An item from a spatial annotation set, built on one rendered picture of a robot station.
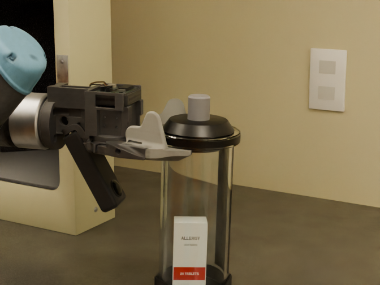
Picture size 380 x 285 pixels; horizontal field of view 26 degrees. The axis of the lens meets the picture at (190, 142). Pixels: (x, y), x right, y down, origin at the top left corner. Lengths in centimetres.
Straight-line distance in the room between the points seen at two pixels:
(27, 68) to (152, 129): 17
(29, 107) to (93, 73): 28
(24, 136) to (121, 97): 15
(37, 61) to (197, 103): 21
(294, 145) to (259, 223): 24
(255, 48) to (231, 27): 6
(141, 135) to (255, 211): 50
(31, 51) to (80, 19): 35
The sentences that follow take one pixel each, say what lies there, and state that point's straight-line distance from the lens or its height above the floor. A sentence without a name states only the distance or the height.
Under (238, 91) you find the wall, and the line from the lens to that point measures 163.
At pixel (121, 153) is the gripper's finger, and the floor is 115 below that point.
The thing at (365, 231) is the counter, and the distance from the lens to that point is 140.
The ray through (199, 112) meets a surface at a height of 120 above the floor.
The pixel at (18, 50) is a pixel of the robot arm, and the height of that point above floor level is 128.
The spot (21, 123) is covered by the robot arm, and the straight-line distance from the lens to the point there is 109.
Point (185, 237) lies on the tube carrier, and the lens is 104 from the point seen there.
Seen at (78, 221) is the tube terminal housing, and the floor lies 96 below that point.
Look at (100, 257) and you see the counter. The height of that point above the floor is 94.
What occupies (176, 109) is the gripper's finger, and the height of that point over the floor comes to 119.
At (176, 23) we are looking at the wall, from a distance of 168.
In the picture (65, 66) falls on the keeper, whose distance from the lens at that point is 130.
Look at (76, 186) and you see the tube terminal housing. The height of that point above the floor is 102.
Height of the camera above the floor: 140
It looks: 13 degrees down
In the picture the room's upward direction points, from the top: straight up
